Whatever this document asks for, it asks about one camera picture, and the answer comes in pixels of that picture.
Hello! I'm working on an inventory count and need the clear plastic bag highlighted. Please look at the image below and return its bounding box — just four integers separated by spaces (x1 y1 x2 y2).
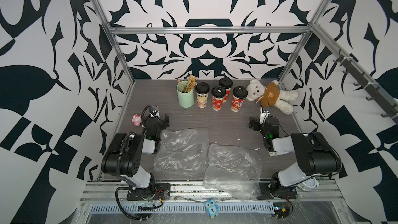
203 144 262 201
153 128 209 177

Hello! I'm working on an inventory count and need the red milk tea cup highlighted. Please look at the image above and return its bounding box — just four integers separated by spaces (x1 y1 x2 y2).
219 77 233 103
211 86 227 111
231 86 248 112

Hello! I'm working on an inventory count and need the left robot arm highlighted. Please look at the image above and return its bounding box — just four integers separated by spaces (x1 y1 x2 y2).
101 115 170 194

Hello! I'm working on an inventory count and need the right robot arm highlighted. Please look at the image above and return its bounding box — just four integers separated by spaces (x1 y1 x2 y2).
249 117 343 192

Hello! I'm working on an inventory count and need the cream milk tea cup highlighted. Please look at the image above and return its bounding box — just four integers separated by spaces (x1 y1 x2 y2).
195 82 210 108

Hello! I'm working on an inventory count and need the red milk tea cup back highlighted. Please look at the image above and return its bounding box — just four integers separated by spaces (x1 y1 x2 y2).
219 77 233 103

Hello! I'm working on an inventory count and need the pink pig toy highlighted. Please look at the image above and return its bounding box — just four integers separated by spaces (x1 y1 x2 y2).
132 115 142 127

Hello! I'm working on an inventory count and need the white teddy bear brown hoodie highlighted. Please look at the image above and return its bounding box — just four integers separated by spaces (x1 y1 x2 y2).
246 79 299 115

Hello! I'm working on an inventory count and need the green cup holder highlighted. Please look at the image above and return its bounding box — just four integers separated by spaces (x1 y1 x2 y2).
176 83 194 108

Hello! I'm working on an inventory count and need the white alarm clock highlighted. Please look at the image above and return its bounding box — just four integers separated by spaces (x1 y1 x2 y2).
297 177 319 191

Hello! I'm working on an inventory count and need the blue owl number tag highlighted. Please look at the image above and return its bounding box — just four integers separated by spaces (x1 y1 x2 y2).
204 198 219 219

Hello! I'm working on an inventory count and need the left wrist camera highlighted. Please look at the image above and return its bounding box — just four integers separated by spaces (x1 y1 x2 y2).
149 106 160 118

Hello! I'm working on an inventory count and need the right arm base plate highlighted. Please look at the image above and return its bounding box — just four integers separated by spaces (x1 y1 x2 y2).
257 181 297 200

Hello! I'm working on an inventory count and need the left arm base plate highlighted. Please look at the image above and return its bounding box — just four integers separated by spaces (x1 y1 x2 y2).
126 183 171 201

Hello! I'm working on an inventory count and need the aluminium front rail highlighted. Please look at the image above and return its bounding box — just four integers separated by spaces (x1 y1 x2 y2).
80 180 344 202

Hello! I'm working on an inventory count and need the wall hook rack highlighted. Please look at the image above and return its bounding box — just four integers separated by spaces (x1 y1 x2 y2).
333 49 398 125

